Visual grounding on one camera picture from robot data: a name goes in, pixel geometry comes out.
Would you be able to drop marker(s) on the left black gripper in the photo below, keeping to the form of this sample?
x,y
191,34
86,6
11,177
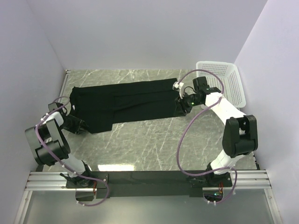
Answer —
x,y
78,123

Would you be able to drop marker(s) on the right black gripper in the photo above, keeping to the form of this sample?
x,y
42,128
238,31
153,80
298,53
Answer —
x,y
181,106

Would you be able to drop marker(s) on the black t shirt blue logo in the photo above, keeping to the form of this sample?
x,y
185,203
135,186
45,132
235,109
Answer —
x,y
102,106

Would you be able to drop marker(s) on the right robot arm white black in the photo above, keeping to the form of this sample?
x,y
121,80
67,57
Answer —
x,y
240,132

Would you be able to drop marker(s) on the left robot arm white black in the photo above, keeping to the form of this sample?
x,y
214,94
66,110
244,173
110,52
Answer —
x,y
50,132

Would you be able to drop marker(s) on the white plastic basket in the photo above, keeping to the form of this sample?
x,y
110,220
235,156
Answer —
x,y
225,76

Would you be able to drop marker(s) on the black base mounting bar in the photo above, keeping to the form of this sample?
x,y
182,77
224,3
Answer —
x,y
160,183

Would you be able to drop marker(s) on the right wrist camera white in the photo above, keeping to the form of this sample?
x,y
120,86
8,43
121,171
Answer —
x,y
179,86

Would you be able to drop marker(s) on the aluminium frame rail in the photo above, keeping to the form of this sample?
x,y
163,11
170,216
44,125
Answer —
x,y
241,180

